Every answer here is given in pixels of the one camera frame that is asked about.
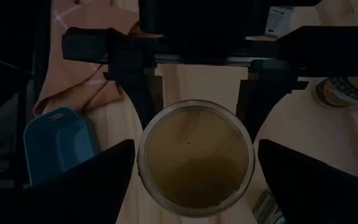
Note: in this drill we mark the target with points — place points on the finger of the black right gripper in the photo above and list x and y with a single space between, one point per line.
259 99
135 84

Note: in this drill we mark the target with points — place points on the tan-lid spice jar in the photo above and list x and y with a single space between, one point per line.
337 91
196 158

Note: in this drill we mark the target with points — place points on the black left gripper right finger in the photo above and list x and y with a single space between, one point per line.
322 202

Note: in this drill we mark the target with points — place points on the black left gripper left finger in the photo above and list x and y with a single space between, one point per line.
57 202

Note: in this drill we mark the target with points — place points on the pink folded cloth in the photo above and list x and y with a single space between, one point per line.
70 77

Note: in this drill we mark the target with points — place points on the blue plastic bin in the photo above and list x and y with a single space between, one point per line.
57 143

